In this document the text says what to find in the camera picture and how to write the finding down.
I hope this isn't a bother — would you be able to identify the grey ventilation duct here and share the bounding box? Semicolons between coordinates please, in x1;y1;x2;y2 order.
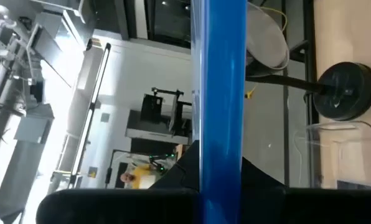
26;0;88;90

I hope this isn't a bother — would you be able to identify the person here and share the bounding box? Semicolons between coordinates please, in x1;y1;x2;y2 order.
120;164;162;190

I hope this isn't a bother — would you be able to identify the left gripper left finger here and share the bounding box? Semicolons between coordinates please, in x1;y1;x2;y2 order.
148;139;200;190

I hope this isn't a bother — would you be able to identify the long linear light fixture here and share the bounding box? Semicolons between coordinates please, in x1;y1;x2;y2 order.
69;42;112;187

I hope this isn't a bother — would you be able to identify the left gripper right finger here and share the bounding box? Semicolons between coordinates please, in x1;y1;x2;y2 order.
242;157;286;190

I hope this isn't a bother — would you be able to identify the blue disc case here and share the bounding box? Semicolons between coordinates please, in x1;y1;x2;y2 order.
190;0;248;224

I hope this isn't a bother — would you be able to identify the background robot workstation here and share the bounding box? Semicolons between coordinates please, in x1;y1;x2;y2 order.
125;86;193;144

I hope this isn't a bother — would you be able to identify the black aluminium table frame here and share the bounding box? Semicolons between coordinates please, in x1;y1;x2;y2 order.
280;0;320;189

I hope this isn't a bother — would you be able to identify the clear plastic bin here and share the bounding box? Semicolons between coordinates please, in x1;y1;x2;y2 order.
293;120;371;190

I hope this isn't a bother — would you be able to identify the black desk lamp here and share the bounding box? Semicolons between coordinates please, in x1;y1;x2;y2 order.
246;1;371;121

